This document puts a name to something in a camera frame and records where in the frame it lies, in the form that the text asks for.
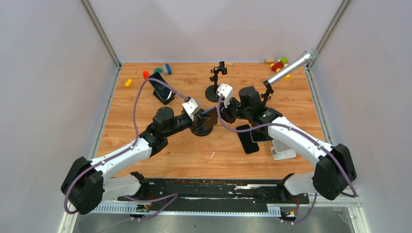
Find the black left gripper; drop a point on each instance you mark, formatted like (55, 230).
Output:
(199, 120)

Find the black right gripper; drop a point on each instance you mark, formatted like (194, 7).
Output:
(225, 112)

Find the blue phone black screen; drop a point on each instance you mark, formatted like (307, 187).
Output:
(211, 113)

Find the black round-base clamp stand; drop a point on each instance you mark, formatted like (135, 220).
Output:
(210, 92)

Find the teal phone black screen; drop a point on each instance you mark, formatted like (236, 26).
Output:
(158, 87)

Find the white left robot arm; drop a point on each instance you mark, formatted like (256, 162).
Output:
(90, 182)

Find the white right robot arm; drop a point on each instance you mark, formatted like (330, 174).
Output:
(334, 169)

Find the silver aluminium phone stand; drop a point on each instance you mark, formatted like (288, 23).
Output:
(280, 151)

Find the black mini tripod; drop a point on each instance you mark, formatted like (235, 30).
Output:
(268, 94)

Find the blue white block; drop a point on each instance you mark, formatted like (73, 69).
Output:
(166, 69)

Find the teal block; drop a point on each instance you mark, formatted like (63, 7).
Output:
(158, 70)

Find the red block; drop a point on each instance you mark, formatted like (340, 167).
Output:
(145, 74)

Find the red toy car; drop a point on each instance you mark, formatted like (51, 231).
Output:
(280, 64)

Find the yellow block left side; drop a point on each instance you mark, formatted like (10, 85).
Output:
(128, 83)

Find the silver microphone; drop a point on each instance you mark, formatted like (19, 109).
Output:
(305, 58)

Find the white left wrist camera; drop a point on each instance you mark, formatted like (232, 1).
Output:
(191, 107)

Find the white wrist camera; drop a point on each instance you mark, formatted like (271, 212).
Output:
(226, 91)
(191, 107)

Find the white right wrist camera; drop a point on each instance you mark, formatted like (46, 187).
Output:
(226, 91)

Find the black phone dark frame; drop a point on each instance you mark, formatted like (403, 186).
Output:
(248, 145)

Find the black phone silver frame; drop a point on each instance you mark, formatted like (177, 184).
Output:
(260, 135)

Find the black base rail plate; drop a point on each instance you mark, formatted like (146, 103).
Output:
(264, 190)

